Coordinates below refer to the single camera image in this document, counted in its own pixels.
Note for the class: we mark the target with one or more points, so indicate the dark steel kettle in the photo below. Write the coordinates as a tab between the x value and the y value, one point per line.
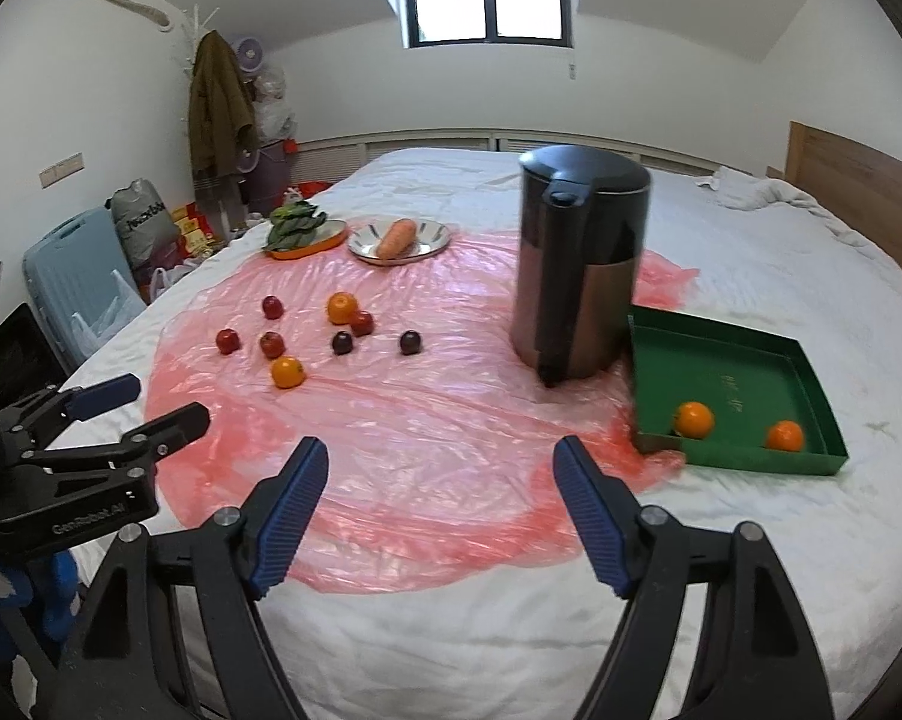
571	277

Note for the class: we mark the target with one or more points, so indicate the purple bin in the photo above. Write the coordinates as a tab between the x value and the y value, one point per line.
271	172

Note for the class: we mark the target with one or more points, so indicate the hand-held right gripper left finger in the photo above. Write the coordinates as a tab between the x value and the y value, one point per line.
293	517

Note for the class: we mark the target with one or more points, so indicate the orange oval dish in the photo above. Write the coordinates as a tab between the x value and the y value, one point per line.
325	240

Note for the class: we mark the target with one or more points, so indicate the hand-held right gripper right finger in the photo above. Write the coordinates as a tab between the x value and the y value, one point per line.
593	517

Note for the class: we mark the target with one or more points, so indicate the white radiator cover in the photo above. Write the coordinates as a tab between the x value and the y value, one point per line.
421	146

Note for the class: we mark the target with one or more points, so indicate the pink plastic sheet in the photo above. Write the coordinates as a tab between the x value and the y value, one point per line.
421	427

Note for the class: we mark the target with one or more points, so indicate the white bed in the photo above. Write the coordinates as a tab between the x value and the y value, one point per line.
758	300

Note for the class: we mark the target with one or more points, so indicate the crumpled white blanket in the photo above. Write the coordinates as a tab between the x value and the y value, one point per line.
751	191

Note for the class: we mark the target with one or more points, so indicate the person's left hand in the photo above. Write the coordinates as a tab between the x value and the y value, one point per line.
54	592

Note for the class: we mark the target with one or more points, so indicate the dark purple plum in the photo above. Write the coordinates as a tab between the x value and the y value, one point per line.
410	343
343	343

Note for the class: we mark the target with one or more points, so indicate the brown coat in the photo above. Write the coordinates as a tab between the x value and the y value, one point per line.
214	105

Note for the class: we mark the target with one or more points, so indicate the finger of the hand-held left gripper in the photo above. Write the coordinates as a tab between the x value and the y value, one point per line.
105	394
181	424

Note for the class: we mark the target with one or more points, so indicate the round metal plate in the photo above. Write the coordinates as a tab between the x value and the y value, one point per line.
432	236

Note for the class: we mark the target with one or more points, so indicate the white plastic bag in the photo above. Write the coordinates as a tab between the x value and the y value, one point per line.
109	315

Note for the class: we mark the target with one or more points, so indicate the carrot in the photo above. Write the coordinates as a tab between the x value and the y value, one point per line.
397	238

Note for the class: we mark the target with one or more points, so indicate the small purple fan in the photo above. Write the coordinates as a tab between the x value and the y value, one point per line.
247	54

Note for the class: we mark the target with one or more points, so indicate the grey printed bag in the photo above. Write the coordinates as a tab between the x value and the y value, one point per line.
139	221

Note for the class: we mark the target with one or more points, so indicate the orange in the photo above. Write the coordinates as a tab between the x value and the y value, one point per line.
785	436
693	420
342	307
287	372

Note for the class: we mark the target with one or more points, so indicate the small red apple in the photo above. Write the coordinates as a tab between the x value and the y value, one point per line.
273	307
227	340
361	323
272	344

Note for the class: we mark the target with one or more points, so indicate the light blue suitcase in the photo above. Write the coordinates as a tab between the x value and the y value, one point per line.
68	270

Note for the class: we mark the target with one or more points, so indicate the green tray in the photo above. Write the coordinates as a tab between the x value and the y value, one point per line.
721	367

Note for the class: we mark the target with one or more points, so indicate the red and yellow boxes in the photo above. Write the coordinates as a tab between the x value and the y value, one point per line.
192	229

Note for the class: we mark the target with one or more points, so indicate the leafy green vegetable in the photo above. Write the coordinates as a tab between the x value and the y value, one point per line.
293	223

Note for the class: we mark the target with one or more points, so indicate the white coat rack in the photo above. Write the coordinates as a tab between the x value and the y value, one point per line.
196	22

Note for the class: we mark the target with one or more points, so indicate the wooden headboard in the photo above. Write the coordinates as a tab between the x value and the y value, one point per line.
856	172

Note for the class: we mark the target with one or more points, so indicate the bundle of clear plastic bags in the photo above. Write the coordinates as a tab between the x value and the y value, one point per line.
274	109

